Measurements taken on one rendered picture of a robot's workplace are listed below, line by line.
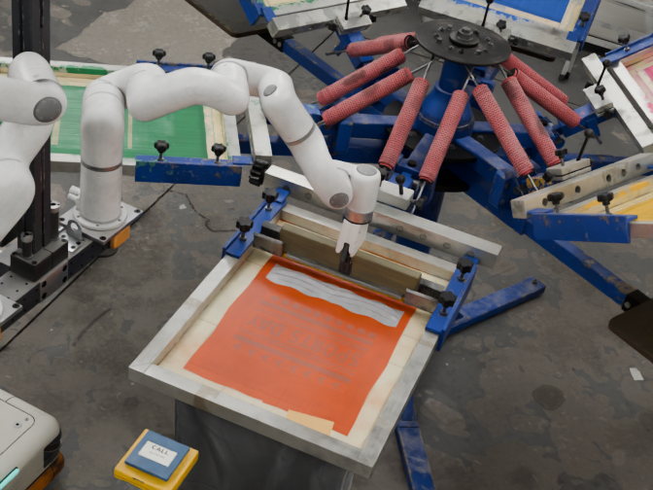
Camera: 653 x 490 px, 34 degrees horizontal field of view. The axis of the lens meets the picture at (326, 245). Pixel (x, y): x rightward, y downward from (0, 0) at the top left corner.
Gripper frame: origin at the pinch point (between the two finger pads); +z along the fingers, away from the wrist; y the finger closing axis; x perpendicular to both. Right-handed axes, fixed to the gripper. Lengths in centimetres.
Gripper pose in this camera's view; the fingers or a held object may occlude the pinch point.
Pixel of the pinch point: (348, 262)
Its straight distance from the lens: 274.0
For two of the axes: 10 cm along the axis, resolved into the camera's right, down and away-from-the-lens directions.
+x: 9.2, 3.3, -2.2
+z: -1.5, 7.9, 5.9
